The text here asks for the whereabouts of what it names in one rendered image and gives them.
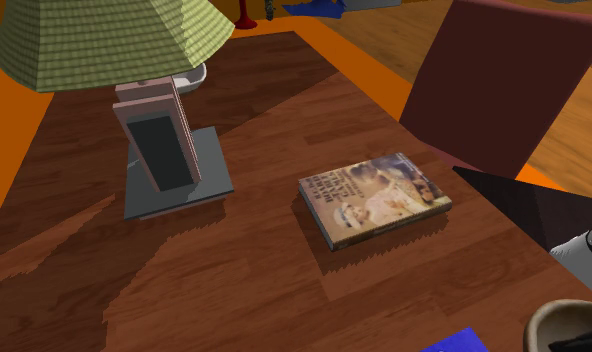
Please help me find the book with picture cover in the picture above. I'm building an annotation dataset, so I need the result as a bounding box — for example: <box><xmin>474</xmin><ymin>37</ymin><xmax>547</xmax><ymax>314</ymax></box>
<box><xmin>298</xmin><ymin>151</ymin><xmax>453</xmax><ymax>253</ymax></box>

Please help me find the brown wooden table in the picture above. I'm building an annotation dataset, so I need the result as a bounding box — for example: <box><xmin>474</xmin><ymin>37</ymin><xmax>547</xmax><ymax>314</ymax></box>
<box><xmin>0</xmin><ymin>30</ymin><xmax>592</xmax><ymax>352</ymax></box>

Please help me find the white bowl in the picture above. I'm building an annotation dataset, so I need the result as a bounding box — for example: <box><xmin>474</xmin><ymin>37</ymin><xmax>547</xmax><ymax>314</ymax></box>
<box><xmin>171</xmin><ymin>62</ymin><xmax>208</xmax><ymax>95</ymax></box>

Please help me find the red vase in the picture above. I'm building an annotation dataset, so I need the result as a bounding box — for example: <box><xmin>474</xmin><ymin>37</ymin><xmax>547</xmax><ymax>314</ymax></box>
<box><xmin>233</xmin><ymin>0</ymin><xmax>259</xmax><ymax>30</ymax></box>

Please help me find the blue cloth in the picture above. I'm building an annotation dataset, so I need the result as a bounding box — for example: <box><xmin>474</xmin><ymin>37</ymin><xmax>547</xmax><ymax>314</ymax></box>
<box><xmin>281</xmin><ymin>0</ymin><xmax>348</xmax><ymax>21</ymax></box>

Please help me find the dark red slab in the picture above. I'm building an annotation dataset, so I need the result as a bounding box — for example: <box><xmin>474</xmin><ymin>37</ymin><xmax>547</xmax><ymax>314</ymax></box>
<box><xmin>398</xmin><ymin>0</ymin><xmax>592</xmax><ymax>181</ymax></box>

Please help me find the green shade table lamp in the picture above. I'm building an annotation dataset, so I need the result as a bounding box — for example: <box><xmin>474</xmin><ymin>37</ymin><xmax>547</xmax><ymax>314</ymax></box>
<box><xmin>0</xmin><ymin>0</ymin><xmax>236</xmax><ymax>222</ymax></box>

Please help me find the blue flat object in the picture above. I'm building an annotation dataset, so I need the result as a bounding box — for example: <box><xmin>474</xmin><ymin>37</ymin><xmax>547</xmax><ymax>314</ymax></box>
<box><xmin>419</xmin><ymin>326</ymin><xmax>493</xmax><ymax>352</ymax></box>

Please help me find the beige bowl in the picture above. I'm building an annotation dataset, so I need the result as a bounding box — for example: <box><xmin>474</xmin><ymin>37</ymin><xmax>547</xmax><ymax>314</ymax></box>
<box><xmin>522</xmin><ymin>298</ymin><xmax>592</xmax><ymax>352</ymax></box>

